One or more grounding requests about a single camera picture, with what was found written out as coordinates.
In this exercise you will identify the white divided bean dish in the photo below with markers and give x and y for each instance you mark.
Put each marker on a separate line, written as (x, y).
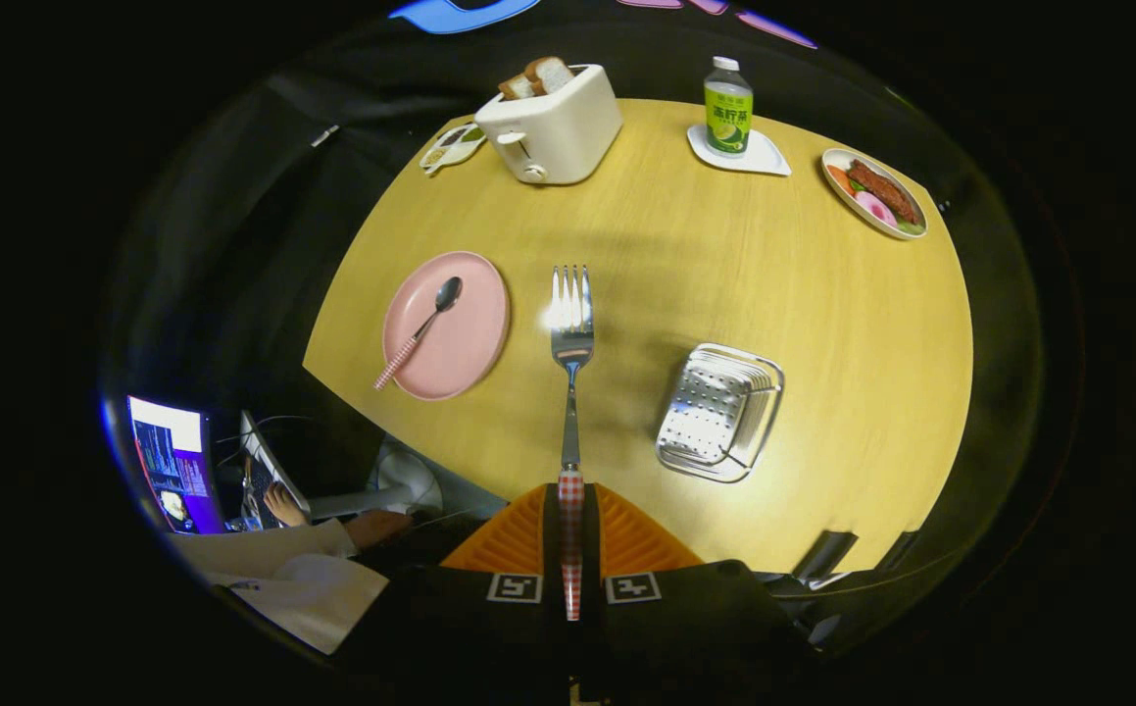
(450, 152)

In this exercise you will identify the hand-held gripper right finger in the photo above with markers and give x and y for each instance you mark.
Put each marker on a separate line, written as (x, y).
(591, 529)

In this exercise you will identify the white toaster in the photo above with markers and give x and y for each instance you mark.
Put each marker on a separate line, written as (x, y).
(568, 127)

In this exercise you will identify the white metal frame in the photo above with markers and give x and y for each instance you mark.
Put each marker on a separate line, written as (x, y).
(342, 505)

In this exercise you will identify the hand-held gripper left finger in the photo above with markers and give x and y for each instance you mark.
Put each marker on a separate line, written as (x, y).
(551, 529)

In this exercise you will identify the computer monitor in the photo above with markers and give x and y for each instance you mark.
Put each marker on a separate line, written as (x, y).
(171, 461)

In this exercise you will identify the black table bracket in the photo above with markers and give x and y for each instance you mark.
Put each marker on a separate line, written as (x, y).
(901, 549)
(822, 554)

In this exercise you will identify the white plate with food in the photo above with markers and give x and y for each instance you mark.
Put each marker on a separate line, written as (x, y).
(876, 191)

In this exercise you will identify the silver laptop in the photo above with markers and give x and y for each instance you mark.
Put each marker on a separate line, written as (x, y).
(269, 461)

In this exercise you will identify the green tea bottle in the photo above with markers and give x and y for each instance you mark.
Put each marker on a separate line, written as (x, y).
(727, 123)

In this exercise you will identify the silver clip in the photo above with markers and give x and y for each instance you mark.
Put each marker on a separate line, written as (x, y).
(324, 135)

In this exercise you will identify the pink plate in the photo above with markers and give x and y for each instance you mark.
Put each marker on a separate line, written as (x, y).
(469, 333)

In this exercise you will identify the white square coaster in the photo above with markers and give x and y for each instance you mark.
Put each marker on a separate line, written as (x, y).
(768, 162)

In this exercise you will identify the bread slice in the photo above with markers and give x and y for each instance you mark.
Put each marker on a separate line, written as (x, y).
(550, 74)
(517, 86)

